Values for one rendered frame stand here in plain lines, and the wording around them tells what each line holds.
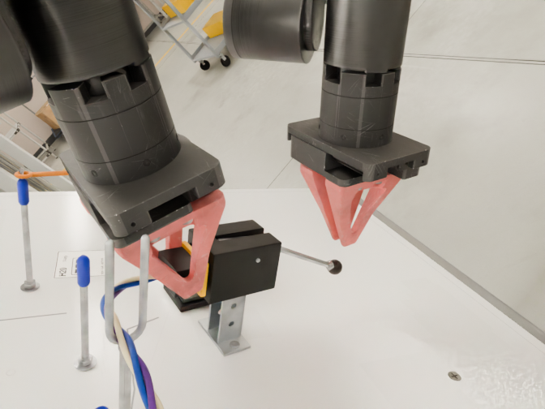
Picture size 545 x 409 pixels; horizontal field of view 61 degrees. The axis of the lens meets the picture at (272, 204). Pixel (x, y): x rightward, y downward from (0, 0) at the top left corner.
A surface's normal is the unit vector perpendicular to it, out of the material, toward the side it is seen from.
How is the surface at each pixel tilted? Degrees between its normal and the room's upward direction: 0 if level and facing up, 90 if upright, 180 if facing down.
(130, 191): 29
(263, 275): 99
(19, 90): 141
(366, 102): 78
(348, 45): 58
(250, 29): 73
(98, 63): 97
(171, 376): 50
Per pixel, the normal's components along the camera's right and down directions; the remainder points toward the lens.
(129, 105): 0.61, 0.36
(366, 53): -0.16, 0.47
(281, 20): -0.31, 0.27
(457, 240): -0.62, -0.56
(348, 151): 0.01, -0.88
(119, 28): 0.84, 0.18
